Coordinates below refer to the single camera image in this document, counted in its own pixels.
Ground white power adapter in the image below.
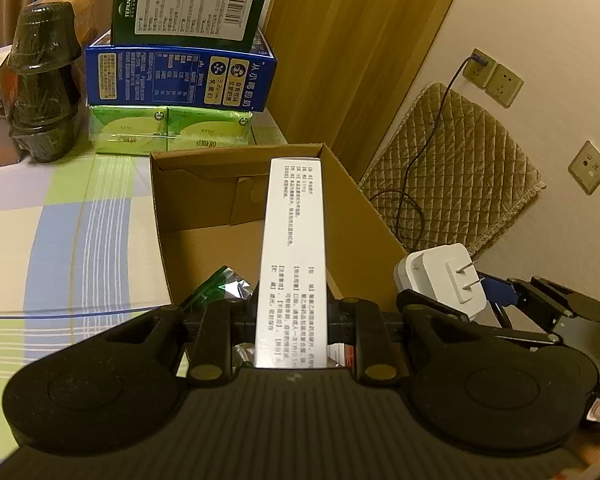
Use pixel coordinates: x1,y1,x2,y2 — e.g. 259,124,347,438
393,243,487,323

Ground green tissue multipack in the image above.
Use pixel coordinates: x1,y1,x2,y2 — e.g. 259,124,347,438
88,104,287,157

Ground stacked dark flowerpots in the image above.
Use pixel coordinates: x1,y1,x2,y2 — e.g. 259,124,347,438
6,1,86,163

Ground white medicine box green stripe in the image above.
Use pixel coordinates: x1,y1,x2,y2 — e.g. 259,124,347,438
254,157,335,370

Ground blue milk carton box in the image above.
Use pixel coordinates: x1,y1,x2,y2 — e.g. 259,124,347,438
84,30,279,112

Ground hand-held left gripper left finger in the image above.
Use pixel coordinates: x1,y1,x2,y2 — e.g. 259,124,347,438
102,282,258,386

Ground black charger cable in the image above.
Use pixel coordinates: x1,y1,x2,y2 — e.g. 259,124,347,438
367,49,491,251

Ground silver green foil bag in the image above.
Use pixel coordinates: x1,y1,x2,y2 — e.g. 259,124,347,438
180,265,256,321

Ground dark green box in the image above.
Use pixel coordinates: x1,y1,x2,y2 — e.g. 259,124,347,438
111,0,275,53

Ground checkered cloth covered desktop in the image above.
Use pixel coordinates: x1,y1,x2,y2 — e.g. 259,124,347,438
0,145,181,461

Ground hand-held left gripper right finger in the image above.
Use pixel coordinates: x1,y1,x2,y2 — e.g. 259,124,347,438
327,296,501,386

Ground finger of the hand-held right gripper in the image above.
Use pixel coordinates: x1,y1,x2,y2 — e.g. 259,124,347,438
396,286,471,324
477,271,527,312

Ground quilted beige cover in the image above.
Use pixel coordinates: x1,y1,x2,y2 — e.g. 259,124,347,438
357,82,547,258

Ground brown cardboard box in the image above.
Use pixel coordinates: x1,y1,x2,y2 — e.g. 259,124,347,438
149,142,408,311

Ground beige wall socket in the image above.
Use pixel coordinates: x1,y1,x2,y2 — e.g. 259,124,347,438
485,64,524,108
467,57,497,88
567,140,600,196

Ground brown cardboard package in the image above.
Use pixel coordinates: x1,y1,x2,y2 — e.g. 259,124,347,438
45,0,98,41

